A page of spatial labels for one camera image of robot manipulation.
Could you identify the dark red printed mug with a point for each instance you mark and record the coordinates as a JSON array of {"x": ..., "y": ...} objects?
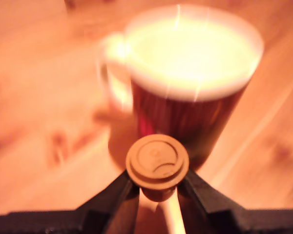
[{"x": 185, "y": 73}]

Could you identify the tan coffee capsule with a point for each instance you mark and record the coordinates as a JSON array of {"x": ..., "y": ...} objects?
[{"x": 157, "y": 163}]

